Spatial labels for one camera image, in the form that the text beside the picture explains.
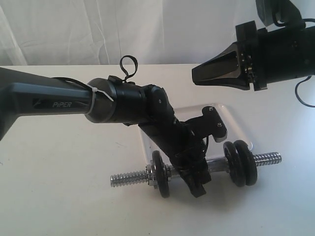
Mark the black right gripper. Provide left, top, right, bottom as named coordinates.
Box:
left=192, top=21, right=267, bottom=91

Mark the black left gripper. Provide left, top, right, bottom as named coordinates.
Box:
left=171, top=122, right=211, bottom=198

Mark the chrome dumbbell bar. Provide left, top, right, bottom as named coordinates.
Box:
left=110, top=152, right=282, bottom=187

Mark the black weight plate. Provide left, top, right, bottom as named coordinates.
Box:
left=223, top=141, right=246, bottom=187
left=234, top=140, right=258, bottom=186

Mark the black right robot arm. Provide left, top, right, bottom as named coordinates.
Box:
left=191, top=0, right=315, bottom=91

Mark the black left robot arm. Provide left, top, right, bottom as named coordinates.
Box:
left=0, top=68, right=211, bottom=198

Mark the black plate beside nut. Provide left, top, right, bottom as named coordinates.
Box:
left=152, top=150, right=170, bottom=198

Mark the chrome spinlock nut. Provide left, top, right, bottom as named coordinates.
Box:
left=146, top=163, right=158, bottom=189

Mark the white plastic tray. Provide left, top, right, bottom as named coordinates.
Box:
left=139, top=103, right=253, bottom=165

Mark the white curtain backdrop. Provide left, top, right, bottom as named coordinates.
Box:
left=0, top=0, right=315, bottom=68

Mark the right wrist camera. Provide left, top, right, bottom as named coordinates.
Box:
left=255, top=0, right=281, bottom=27

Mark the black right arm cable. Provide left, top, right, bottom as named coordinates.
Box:
left=270, top=17, right=315, bottom=108

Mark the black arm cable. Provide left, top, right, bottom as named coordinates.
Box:
left=51, top=56, right=138, bottom=87
left=270, top=17, right=315, bottom=108

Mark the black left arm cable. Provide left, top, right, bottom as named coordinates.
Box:
left=51, top=56, right=138, bottom=87

